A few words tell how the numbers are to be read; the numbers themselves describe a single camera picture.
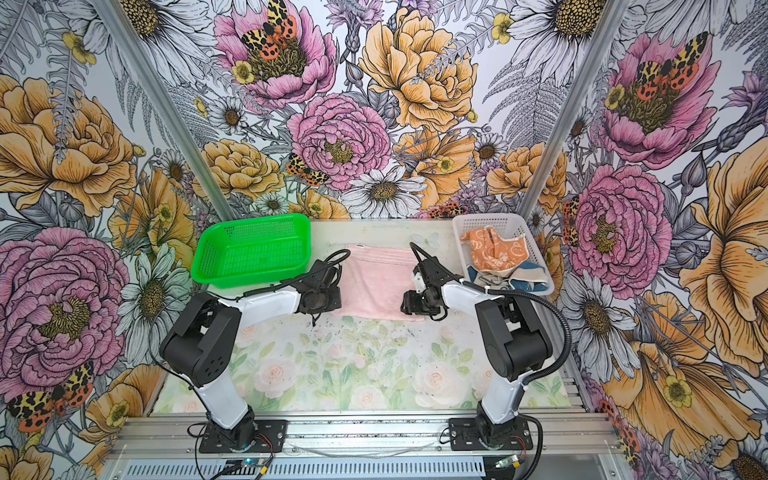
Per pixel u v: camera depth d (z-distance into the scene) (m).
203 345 0.48
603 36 0.75
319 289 0.76
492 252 1.06
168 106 0.88
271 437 0.74
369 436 0.76
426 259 0.73
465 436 0.73
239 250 1.12
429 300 0.74
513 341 0.49
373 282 1.03
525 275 0.92
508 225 1.12
